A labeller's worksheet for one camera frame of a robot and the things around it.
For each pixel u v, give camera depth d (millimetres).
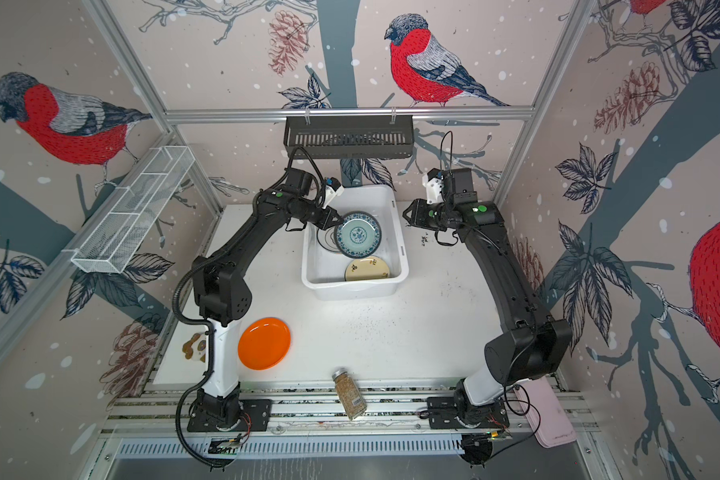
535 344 390
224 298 548
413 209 710
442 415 728
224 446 713
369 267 1003
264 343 856
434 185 698
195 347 822
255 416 731
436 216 645
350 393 728
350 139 1055
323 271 1007
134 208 789
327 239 1088
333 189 818
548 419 693
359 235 914
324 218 803
